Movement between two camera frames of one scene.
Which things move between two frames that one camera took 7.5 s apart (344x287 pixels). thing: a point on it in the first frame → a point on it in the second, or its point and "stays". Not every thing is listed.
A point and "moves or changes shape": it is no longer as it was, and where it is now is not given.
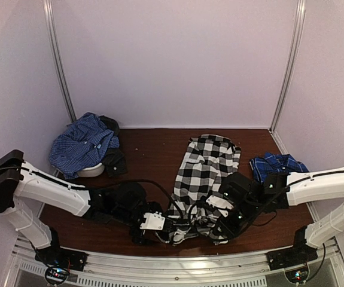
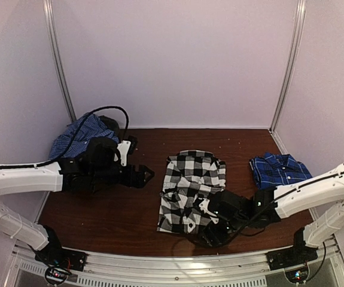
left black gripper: [137, 236] → [139, 181]
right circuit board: [297, 275] stays
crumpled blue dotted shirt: [82, 144] stays
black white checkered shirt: [206, 161] moves or changes shape
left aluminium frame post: [51, 18] stays
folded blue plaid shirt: [275, 162] stays
